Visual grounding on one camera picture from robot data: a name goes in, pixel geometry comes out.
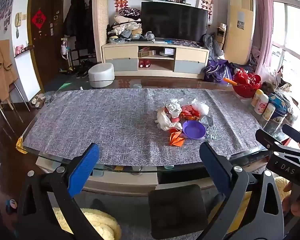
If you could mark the pink animal wall hanging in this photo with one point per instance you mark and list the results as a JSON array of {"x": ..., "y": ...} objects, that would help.
[{"x": 206, "y": 1}]

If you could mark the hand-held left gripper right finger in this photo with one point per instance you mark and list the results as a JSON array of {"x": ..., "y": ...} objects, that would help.
[{"x": 215, "y": 170}]

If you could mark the cream television cabinet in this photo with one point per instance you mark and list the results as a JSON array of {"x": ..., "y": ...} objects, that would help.
[{"x": 120, "y": 52}]

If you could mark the white round stool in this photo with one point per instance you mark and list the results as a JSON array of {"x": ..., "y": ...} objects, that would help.
[{"x": 101, "y": 76}]

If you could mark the brown box in cabinet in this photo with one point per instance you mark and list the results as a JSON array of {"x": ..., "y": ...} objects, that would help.
[{"x": 145, "y": 53}]

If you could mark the kick scooter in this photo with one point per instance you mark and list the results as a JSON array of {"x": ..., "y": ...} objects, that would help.
[{"x": 66, "y": 52}]

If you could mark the purple plastic bowl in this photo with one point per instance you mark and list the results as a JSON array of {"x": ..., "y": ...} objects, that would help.
[{"x": 193, "y": 130}]

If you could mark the white slipper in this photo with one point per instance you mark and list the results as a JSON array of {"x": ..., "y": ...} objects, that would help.
[
  {"x": 41, "y": 96},
  {"x": 35, "y": 101}
]

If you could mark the beige folding screen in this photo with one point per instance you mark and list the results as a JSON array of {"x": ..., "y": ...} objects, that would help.
[{"x": 100, "y": 17}]

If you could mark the cream plastic bag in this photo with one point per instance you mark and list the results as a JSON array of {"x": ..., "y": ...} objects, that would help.
[{"x": 163, "y": 120}]

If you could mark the white crumpled plastic bag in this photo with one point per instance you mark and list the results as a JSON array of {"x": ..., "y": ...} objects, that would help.
[{"x": 202, "y": 108}]

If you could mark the pink curtain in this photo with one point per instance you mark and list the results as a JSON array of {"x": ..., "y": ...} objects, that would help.
[{"x": 263, "y": 17}]

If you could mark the red diamond door decoration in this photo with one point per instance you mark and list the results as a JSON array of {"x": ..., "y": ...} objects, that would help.
[{"x": 39, "y": 19}]

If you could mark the small red item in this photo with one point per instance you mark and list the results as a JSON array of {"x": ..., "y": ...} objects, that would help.
[{"x": 175, "y": 119}]

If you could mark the black trash bin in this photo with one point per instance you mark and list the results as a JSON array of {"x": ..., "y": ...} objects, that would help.
[{"x": 177, "y": 210}]

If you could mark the purple bag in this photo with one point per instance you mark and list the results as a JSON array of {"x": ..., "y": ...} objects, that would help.
[{"x": 217, "y": 71}]

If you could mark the red plastic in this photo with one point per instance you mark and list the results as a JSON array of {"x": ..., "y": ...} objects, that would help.
[{"x": 190, "y": 108}]

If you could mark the pile of clothes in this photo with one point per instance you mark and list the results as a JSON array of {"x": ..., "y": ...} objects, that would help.
[{"x": 123, "y": 27}]

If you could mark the white plastic bottle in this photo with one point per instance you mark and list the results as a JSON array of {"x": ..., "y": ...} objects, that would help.
[
  {"x": 268, "y": 112},
  {"x": 257, "y": 98}
]

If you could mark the window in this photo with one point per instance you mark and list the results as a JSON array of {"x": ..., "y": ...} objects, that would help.
[{"x": 292, "y": 30}]

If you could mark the blue round tin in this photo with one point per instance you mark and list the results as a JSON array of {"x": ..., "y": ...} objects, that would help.
[{"x": 281, "y": 110}]

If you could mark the white wall intercom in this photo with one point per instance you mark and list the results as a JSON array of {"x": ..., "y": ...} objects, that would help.
[{"x": 18, "y": 19}]

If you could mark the orange plastic stick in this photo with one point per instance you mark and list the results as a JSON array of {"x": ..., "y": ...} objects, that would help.
[{"x": 229, "y": 81}]

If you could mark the white printed paper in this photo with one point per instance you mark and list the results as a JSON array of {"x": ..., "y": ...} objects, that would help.
[{"x": 173, "y": 106}]

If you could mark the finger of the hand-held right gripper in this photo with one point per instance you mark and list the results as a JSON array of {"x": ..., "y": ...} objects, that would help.
[
  {"x": 296, "y": 135},
  {"x": 265, "y": 137}
]

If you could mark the green paper sheet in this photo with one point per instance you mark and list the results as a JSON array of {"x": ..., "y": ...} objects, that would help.
[{"x": 63, "y": 86}]

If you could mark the crumpled plastic bags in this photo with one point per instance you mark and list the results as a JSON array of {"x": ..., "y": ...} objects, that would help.
[{"x": 277, "y": 82}]

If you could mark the cream standing air conditioner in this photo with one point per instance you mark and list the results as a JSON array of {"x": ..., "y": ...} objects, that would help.
[{"x": 240, "y": 42}]

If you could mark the yellow corner guard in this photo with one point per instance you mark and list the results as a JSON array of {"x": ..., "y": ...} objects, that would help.
[{"x": 21, "y": 147}]

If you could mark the white bottle pink label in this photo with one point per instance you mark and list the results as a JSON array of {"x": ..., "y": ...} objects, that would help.
[{"x": 262, "y": 105}]

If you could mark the brown wooden door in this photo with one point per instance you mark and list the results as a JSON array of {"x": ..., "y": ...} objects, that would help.
[{"x": 45, "y": 50}]

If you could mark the grey table runner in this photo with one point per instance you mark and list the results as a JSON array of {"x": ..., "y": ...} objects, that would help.
[{"x": 90, "y": 120}]

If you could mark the small screen device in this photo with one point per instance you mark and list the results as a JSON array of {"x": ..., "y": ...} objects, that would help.
[{"x": 169, "y": 51}]

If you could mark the pile of dark shoes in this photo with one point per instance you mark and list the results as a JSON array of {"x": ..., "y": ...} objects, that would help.
[{"x": 83, "y": 71}]

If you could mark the brown hanging coat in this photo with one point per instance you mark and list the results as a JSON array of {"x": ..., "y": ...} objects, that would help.
[{"x": 2, "y": 67}]

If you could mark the red plastic basket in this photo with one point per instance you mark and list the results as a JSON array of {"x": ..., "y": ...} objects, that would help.
[{"x": 247, "y": 87}]

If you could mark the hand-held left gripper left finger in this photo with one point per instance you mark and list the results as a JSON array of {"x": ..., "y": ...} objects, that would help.
[{"x": 86, "y": 165}]

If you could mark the black flat television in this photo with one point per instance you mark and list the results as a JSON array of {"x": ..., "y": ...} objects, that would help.
[{"x": 172, "y": 22}]

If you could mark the white board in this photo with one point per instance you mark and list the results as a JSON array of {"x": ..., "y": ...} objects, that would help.
[{"x": 27, "y": 75}]

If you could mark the orange paper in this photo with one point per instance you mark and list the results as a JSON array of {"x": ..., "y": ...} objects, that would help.
[{"x": 176, "y": 138}]

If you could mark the dark hanging coats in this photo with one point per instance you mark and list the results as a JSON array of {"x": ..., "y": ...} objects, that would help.
[{"x": 75, "y": 17}]

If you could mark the clear grey plastic wrapper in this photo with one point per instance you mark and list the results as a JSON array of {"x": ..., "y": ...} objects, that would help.
[{"x": 210, "y": 127}]

